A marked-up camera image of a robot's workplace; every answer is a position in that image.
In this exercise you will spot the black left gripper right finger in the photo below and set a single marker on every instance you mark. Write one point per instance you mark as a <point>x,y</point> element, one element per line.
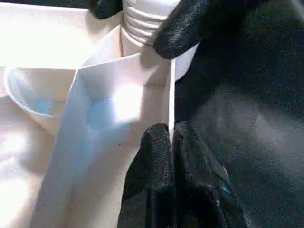
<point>199,185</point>

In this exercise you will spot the white plastic table top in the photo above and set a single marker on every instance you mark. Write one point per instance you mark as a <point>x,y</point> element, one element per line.
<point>47,35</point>

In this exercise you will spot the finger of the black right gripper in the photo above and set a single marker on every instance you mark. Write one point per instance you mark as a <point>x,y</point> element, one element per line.
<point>105,8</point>
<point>185,28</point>

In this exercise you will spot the white plastic table leg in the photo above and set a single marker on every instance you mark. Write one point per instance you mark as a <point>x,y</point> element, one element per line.
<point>142,23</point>

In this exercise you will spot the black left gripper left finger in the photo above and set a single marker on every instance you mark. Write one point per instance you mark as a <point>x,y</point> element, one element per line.
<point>149,178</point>

